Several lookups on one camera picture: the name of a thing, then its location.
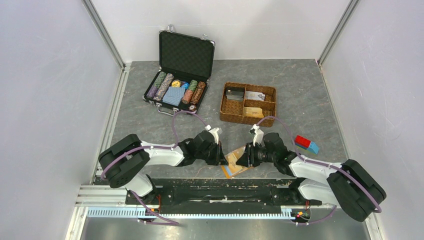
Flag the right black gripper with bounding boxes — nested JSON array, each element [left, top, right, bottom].
[[235, 141, 277, 168]]

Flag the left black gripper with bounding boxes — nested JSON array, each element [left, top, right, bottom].
[[196, 141, 229, 166]]

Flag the orange card holder wallet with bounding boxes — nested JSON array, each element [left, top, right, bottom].
[[221, 146, 251, 179]]

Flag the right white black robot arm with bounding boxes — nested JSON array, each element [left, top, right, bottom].
[[236, 132, 387, 222]]

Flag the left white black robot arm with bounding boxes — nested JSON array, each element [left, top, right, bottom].
[[98, 128, 228, 204]]

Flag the tan card in basket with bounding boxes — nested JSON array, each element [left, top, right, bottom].
[[243, 106, 265, 118]]

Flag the black card deck box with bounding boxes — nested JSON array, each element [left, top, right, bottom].
[[225, 86, 245, 101]]

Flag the blue playing card deck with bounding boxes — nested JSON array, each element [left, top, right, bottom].
[[162, 86, 186, 106]]

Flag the woven brown basket tray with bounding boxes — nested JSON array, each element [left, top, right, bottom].
[[219, 82, 277, 125]]

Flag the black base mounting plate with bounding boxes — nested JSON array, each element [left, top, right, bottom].
[[142, 178, 322, 215]]

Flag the red blue toy block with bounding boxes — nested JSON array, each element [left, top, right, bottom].
[[294, 135, 320, 155]]

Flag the loose poker chip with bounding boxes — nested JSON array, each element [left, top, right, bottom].
[[188, 104, 197, 112]]

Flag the green orange chip stack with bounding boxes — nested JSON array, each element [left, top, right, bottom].
[[181, 80, 198, 104]]

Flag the brown black chip stack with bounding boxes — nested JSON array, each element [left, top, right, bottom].
[[190, 81, 206, 105]]

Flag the yellow blue loose chips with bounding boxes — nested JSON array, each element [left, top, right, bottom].
[[171, 79, 189, 90]]

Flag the pink grey chip stack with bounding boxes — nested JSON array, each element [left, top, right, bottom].
[[153, 73, 174, 101]]

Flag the purple green chip stack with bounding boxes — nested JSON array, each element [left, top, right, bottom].
[[147, 71, 167, 98]]

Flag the black poker chip case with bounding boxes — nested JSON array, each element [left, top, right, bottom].
[[143, 25, 215, 116]]

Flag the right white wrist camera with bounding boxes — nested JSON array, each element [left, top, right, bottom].
[[249, 124, 264, 147]]

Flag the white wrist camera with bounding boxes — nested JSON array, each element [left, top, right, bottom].
[[249, 124, 264, 147], [204, 124, 223, 145]]

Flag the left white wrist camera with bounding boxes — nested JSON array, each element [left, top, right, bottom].
[[204, 124, 223, 145]]

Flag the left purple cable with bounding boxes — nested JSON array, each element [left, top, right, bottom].
[[100, 110, 211, 182]]

